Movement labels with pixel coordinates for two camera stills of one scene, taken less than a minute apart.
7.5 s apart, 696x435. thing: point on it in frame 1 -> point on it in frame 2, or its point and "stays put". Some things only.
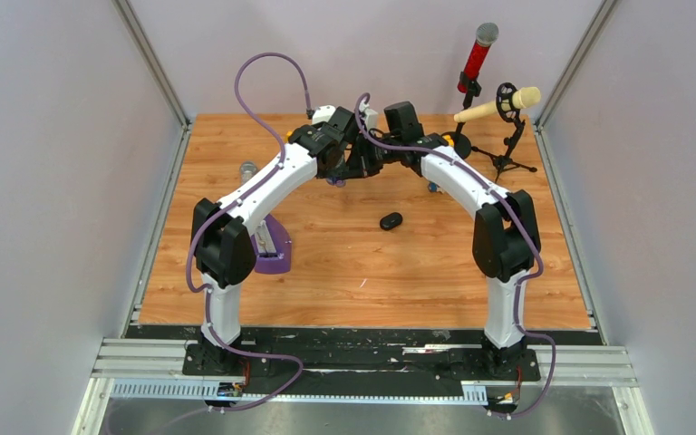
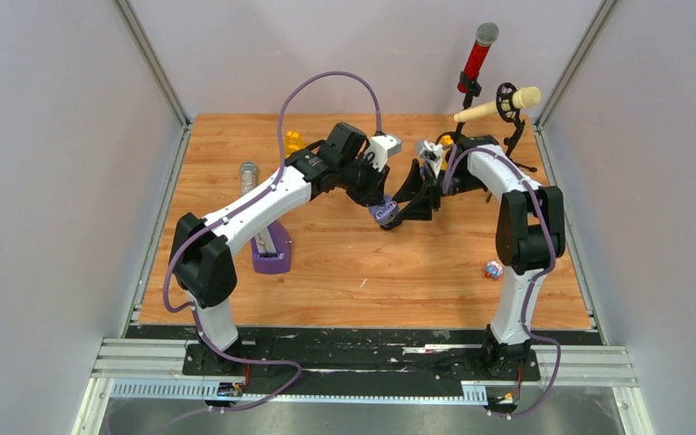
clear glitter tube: [247, 169] stays put
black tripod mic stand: [509, 112] stays put
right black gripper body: [372, 156] -> [459, 182]
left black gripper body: [339, 171] -> [364, 180]
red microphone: [486, 35] stays put
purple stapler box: [273, 247] stays put
